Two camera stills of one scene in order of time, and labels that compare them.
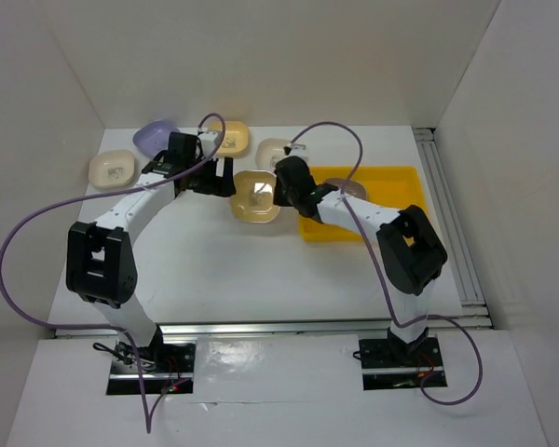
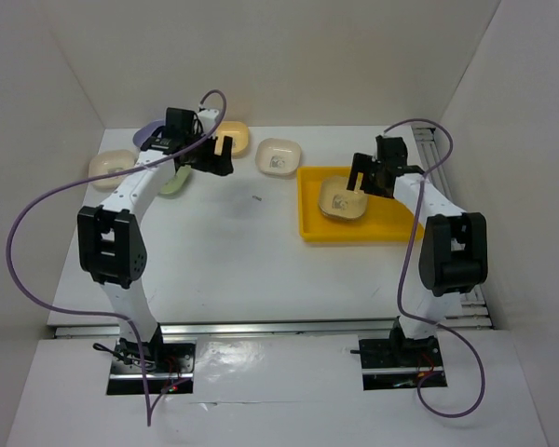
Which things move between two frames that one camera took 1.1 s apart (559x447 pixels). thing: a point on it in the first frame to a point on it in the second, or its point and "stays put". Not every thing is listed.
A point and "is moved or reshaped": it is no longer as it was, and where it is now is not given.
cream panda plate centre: [268, 151] stays put
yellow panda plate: [235, 141] stays put
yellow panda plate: [253, 200] is moved or reshaped
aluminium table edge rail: [270, 330] stays put
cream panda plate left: [111, 169] stays put
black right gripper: [279, 197] to [364, 163]
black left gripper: [220, 186] to [221, 165]
